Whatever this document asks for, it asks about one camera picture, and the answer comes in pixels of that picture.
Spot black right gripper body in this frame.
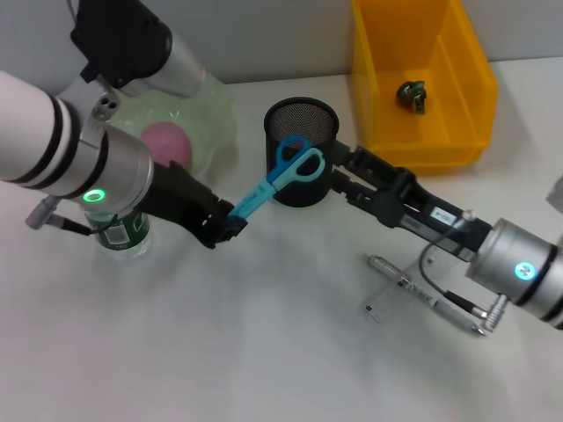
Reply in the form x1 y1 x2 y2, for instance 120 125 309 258
370 168 494 266

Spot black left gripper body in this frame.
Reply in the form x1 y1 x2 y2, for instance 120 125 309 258
140 160 235 251

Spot pink peach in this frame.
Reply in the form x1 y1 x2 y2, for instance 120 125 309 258
139 121 194 171

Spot blue plastic scissors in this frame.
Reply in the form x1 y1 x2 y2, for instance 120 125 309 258
227 135 327 220

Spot clear bottle with green label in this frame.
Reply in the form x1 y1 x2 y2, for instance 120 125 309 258
84 209 153 261

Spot green plastic wrapper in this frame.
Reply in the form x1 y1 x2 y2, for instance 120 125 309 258
395 79 428 115

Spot silver pen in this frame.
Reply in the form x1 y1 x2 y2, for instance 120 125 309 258
363 253 487 338

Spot transparent plastic ruler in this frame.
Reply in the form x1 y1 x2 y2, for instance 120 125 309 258
362 250 445 325

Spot black mesh pen holder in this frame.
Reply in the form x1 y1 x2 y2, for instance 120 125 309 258
263 97 340 207

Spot pale green glass fruit plate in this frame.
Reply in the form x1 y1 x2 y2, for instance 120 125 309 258
99 69 239 182

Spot yellow plastic bin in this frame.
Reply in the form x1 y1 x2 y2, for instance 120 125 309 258
350 0 500 171

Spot right gripper cable with connector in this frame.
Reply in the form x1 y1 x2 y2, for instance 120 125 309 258
419 209 509 336

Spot gripper cable with connector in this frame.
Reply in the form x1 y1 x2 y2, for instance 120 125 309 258
25 196 121 237
419 209 509 336

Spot left gripper cable with connector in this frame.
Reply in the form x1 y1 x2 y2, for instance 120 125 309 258
25 196 121 237

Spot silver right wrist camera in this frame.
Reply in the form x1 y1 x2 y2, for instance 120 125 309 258
546 174 563 208

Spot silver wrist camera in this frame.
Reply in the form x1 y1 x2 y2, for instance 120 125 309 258
69 0 208 100
546 174 563 208

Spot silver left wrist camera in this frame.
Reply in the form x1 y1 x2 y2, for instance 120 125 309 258
69 0 208 100

